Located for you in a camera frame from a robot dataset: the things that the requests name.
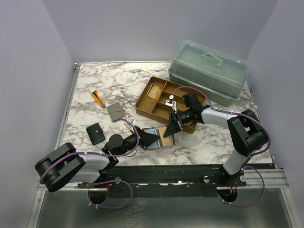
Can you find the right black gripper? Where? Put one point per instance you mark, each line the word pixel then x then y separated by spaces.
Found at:
pixel 173 127

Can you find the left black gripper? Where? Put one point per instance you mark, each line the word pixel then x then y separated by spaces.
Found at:
pixel 146 139

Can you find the brown leather card holder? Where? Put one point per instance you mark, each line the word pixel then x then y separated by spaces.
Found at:
pixel 155 145

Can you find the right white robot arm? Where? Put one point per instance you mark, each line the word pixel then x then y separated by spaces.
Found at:
pixel 247 133

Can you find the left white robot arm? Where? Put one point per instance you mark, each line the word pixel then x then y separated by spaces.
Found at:
pixel 66 165

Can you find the grey card holder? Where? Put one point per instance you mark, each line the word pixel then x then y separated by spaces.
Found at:
pixel 115 111

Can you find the black card holder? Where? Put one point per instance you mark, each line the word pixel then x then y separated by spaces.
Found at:
pixel 95 133

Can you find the woven wicker divided tray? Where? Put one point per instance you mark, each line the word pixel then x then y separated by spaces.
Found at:
pixel 157 110

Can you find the green plastic storage box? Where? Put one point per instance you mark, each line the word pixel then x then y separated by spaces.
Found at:
pixel 219 75

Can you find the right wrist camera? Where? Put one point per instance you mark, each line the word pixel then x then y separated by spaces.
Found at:
pixel 171 103

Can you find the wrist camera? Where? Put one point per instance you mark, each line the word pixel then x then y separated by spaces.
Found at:
pixel 130 119
pixel 171 103

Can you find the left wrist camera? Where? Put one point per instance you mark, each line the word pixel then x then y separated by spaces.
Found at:
pixel 130 119

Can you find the black mounting rail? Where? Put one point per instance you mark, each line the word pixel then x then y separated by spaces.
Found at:
pixel 167 181

